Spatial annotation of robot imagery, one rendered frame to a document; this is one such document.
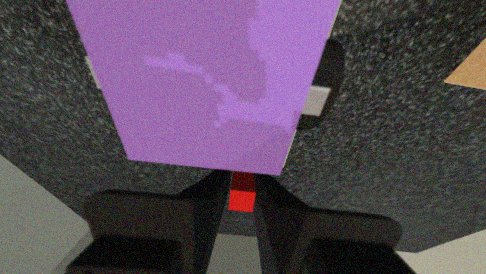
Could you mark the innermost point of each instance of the red-headed stop pin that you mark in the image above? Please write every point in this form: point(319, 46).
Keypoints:
point(242, 193)

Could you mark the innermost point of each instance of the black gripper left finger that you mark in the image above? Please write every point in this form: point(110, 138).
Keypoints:
point(191, 216)

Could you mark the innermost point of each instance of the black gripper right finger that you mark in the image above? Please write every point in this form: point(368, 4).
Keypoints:
point(285, 225)

